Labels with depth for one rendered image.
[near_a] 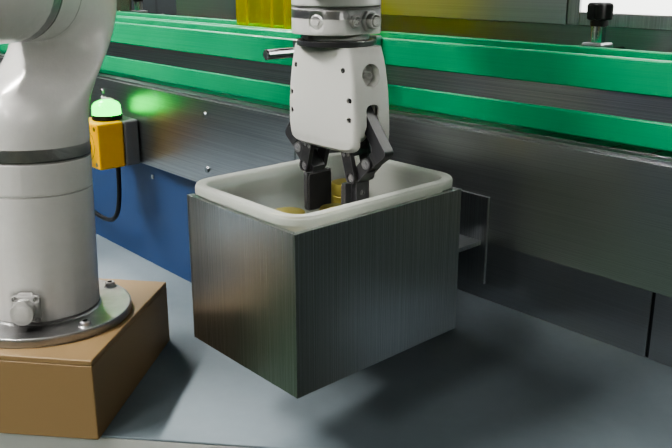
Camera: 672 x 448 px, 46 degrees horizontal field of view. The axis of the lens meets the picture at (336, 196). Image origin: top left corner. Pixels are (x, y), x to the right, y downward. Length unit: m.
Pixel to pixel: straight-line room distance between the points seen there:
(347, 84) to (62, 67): 0.33
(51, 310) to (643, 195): 0.61
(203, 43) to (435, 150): 0.37
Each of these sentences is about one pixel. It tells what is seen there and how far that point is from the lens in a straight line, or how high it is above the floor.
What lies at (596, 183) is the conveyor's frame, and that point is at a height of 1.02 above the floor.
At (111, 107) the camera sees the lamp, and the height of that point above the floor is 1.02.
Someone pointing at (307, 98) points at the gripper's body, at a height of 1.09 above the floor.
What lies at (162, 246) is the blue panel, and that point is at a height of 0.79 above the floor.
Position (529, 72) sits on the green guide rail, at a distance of 0.84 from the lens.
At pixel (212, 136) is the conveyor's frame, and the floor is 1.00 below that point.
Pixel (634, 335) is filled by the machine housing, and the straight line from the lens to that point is 1.07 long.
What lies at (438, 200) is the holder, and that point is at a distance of 0.80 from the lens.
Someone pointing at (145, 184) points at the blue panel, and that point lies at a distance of 1.31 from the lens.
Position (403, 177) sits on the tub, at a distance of 0.86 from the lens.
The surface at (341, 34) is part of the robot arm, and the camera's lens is 0.72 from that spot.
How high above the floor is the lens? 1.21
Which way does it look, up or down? 16 degrees down
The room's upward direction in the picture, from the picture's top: straight up
